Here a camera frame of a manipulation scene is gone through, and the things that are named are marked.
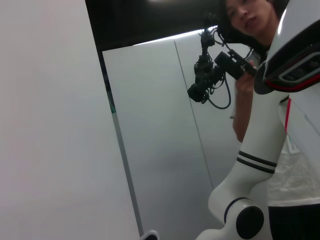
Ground person's bare hand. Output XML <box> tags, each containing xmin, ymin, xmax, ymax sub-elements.
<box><xmin>234</xmin><ymin>59</ymin><xmax>257</xmax><ymax>94</ymax></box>

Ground black handheld camera rig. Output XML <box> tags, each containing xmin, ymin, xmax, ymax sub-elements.
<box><xmin>187</xmin><ymin>12</ymin><xmax>258</xmax><ymax>105</ymax></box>

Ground person's bare forearm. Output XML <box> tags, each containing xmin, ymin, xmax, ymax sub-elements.
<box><xmin>231</xmin><ymin>91</ymin><xmax>253</xmax><ymax>144</ymax></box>

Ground person's head black hair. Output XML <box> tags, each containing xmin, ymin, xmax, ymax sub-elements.
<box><xmin>219</xmin><ymin>0</ymin><xmax>283</xmax><ymax>57</ymax></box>

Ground person's white shirt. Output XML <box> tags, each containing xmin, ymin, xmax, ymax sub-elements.
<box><xmin>266</xmin><ymin>134</ymin><xmax>320</xmax><ymax>208</ymax></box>

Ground person's dark trousers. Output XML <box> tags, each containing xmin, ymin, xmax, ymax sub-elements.
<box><xmin>268</xmin><ymin>203</ymin><xmax>320</xmax><ymax>240</ymax></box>

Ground black camera rig cable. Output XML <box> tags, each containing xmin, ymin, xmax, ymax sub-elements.
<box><xmin>206</xmin><ymin>74</ymin><xmax>232</xmax><ymax>110</ymax></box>

